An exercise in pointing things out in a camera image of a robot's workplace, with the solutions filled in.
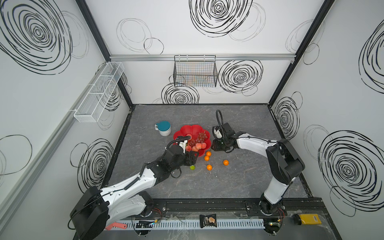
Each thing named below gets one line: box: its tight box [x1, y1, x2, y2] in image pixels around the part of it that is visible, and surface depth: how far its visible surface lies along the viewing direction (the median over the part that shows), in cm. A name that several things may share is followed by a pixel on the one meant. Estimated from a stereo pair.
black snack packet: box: [199, 213, 217, 229], surface depth 71 cm
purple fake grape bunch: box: [189, 130, 208, 147], surface depth 98 cm
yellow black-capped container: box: [292, 213, 322, 225], surface depth 69 cm
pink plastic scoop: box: [105, 222, 128, 231], surface depth 71 cm
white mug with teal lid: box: [154, 121, 172, 137], surface depth 101 cm
